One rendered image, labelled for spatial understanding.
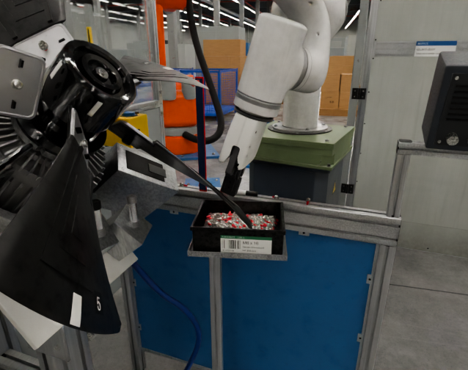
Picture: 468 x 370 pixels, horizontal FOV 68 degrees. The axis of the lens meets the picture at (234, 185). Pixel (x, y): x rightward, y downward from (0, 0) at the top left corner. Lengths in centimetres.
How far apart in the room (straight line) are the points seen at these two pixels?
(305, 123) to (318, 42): 54
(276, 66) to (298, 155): 51
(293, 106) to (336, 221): 42
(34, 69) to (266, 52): 34
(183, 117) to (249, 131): 393
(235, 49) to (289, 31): 800
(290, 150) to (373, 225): 32
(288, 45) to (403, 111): 181
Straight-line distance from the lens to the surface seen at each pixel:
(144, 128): 115
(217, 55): 874
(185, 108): 452
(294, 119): 118
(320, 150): 104
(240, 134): 61
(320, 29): 68
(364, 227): 98
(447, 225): 261
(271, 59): 60
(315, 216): 98
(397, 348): 189
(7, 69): 57
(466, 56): 91
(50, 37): 67
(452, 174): 250
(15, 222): 37
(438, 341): 201
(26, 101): 58
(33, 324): 65
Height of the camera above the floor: 125
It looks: 21 degrees down
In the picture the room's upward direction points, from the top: straight up
